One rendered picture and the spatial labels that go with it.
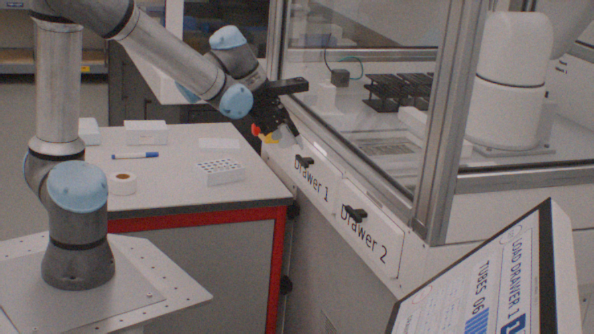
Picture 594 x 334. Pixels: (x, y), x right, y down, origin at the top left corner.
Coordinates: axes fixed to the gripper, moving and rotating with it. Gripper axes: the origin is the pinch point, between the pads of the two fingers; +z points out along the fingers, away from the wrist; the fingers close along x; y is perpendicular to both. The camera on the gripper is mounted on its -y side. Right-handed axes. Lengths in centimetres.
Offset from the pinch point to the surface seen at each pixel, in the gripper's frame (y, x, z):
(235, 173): 17.9, -21.9, 8.9
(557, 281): -4, 107, -26
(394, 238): -0.6, 45.5, 6.3
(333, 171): -1.6, 12.9, 5.1
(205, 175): 24.9, -20.6, 3.3
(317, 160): -0.9, 3.3, 5.9
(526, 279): -2, 102, -24
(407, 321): 11, 85, -13
